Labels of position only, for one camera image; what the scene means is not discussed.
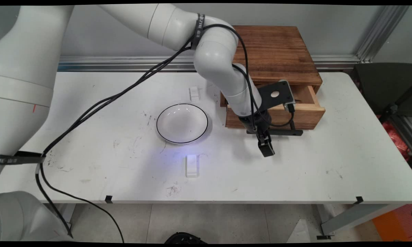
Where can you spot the black table edge clip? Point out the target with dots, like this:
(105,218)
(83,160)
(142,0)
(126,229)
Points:
(359,199)
(108,198)

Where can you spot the black bracket with grey camera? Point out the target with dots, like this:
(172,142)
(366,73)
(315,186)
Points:
(278,94)

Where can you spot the orange box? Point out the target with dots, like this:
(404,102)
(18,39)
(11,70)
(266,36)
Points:
(398,223)

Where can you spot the slanted aluminium post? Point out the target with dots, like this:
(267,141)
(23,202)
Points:
(380,34)

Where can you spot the white table leg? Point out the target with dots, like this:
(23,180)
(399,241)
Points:
(350,218)

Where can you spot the small white plastic block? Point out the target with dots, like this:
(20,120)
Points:
(194,93)

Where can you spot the white plate with black rim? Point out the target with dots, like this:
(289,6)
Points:
(182,123)

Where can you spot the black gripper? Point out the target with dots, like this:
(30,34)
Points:
(257,121)

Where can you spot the brown wooden drawer cabinet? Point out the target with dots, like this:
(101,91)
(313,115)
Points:
(278,48)

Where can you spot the long white plastic block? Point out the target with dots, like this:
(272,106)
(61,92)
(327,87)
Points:
(192,165)

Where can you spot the red bag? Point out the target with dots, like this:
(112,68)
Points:
(396,139)

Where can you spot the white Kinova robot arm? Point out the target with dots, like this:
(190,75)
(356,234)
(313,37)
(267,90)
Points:
(212,58)

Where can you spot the black round object on floor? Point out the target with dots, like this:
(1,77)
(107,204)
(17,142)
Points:
(184,238)

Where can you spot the horizontal aluminium rail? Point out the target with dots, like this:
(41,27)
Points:
(123,63)

